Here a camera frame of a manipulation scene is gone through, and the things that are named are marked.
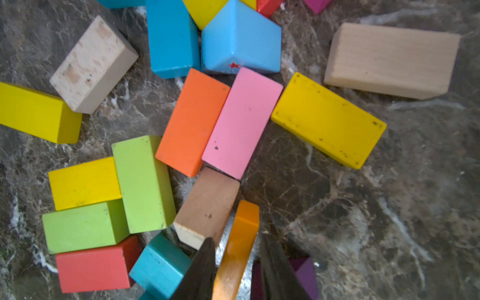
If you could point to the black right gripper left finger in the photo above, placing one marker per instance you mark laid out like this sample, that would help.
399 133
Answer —
197 283

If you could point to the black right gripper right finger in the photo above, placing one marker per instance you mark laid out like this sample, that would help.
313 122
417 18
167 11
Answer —
279 281

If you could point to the orange rectangular block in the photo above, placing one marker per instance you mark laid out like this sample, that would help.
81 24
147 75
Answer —
238 249

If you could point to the purple triangular block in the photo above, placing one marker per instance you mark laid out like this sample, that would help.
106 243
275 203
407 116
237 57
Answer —
305 272

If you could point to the teal rectangular block lower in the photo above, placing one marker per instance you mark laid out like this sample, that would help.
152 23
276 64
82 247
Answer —
160 268

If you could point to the teal rectangular block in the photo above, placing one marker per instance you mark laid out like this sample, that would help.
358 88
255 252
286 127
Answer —
160 268
173 39

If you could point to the natural wood triangular block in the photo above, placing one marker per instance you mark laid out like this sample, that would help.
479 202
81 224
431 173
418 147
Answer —
206 210

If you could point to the red rectangular block lower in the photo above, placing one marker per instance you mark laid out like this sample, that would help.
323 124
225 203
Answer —
98 269

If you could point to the red rectangular block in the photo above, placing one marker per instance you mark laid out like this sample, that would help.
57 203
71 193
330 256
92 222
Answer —
268 7
98 269

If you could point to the lime green block upper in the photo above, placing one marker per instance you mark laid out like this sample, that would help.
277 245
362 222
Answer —
145 184

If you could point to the lime green block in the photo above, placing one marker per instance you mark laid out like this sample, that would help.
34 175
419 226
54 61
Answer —
145 184
86 227

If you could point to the lime green block lower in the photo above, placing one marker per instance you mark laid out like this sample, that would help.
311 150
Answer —
86 227

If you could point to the yellow rectangular block lower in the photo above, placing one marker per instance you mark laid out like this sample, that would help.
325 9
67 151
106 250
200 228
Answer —
85 184

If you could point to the yellow rectangular block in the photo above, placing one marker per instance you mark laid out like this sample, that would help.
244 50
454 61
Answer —
39 114
325 120
85 184

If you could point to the yellow rectangular block upper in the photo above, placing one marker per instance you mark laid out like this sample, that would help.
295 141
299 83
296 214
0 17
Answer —
325 120

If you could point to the orange-red rectangular block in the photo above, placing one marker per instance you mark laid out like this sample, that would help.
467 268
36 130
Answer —
192 122

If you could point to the pink rectangular block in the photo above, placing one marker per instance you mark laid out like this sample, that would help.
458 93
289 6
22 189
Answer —
242 120

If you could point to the yellow rectangular block left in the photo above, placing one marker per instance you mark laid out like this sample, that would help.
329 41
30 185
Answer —
39 114

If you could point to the natural wood block left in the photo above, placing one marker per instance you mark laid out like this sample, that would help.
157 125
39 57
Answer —
94 66

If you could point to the teal rectangular block upper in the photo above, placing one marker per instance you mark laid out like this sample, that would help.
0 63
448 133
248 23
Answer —
173 39

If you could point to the light blue triangular block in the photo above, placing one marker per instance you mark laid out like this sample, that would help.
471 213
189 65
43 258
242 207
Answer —
237 37

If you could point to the natural wood block upper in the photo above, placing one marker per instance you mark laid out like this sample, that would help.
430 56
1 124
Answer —
410 63

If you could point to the yellow triangular block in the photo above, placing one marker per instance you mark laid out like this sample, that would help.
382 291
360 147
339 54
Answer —
210 16

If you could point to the red rectangular block upper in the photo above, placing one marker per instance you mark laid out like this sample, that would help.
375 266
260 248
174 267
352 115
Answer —
268 7

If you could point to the magenta rectangular block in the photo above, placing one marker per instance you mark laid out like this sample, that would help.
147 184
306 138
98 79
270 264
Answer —
317 6

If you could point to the teal triangular block left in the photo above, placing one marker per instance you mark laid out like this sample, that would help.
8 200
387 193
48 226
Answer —
118 4

